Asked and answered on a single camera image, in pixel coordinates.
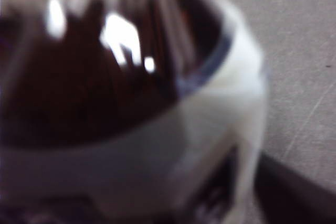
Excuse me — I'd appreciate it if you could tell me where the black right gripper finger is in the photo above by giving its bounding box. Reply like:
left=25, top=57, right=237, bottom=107
left=256, top=153, right=336, bottom=224

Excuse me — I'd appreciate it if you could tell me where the dark oolong tea bottle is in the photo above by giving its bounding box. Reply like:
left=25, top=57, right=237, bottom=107
left=0, top=0, right=271, bottom=224

